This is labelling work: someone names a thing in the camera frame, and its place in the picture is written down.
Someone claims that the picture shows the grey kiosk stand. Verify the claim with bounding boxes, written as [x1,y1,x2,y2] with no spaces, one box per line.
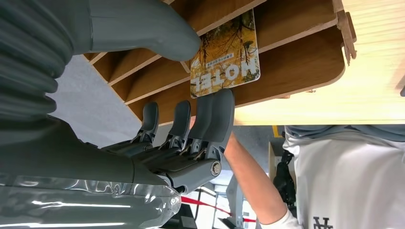
[218,175,254,229]

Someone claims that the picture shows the person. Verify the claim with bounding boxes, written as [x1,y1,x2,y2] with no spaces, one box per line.
[221,125,405,229]

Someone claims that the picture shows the wooden slotted card holder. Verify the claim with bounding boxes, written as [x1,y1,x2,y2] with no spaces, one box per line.
[83,0,358,127]

